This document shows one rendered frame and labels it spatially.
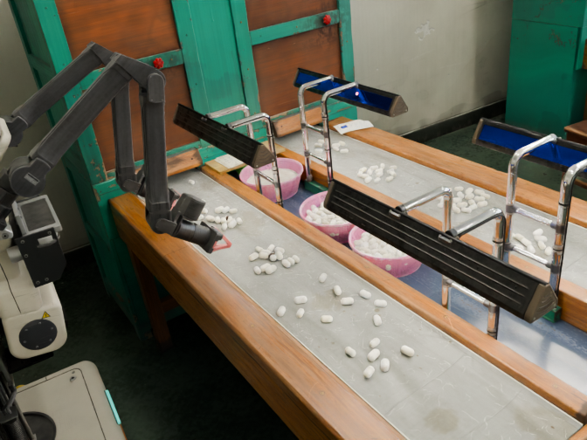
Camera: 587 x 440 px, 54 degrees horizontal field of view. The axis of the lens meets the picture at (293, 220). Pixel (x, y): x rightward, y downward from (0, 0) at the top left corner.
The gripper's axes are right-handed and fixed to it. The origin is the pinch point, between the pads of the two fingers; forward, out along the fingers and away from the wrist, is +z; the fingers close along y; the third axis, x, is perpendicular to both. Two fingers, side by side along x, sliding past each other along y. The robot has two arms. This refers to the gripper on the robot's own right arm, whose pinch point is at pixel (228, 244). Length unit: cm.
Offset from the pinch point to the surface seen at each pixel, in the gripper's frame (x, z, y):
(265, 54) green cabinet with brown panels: -67, 34, 85
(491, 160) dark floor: -92, 244, 99
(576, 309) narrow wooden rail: -30, 54, -76
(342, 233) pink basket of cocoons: -16.7, 40.3, -1.6
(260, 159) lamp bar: -27.2, 0.0, 4.8
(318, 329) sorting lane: 5.6, 11.1, -37.8
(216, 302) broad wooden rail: 14.7, -3.1, -11.2
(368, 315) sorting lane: -3.3, 21.4, -42.2
